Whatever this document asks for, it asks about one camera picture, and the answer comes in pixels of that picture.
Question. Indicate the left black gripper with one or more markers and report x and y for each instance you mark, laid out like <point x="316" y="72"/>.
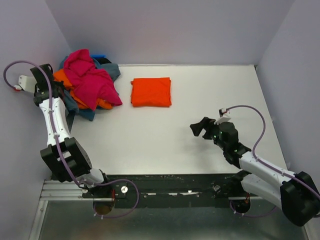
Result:
<point x="42" y="75"/>

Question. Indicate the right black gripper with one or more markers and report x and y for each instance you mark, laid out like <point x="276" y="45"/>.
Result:
<point x="208" y="128"/>

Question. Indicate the grey-blue t-shirt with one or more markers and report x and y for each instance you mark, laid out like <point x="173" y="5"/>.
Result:
<point x="71" y="106"/>

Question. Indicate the orange t-shirt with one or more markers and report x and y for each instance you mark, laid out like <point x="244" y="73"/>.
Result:
<point x="151" y="92"/>
<point x="60" y="76"/>

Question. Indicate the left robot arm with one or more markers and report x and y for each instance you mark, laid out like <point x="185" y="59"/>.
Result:
<point x="65" y="157"/>

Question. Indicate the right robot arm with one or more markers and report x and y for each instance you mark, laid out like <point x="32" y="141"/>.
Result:
<point x="294" y="193"/>

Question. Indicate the crumpled orange t-shirt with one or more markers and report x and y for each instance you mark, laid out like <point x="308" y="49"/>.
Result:
<point x="60" y="76"/>

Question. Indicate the magenta t-shirt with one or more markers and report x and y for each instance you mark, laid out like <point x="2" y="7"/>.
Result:
<point x="89" y="83"/>

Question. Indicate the black garment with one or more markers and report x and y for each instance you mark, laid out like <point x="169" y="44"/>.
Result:
<point x="103" y="61"/>

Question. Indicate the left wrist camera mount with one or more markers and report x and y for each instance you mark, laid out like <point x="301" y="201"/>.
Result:
<point x="25" y="83"/>

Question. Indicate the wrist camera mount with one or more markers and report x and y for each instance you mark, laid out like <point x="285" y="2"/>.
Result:
<point x="25" y="83"/>
<point x="224" y="116"/>

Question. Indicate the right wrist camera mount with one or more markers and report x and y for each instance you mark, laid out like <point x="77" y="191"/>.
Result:
<point x="224" y="116"/>

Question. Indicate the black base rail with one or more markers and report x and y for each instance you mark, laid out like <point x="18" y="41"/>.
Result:
<point x="173" y="191"/>

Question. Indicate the aluminium extrusion frame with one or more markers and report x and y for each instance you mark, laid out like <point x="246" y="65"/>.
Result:
<point x="53" y="190"/>

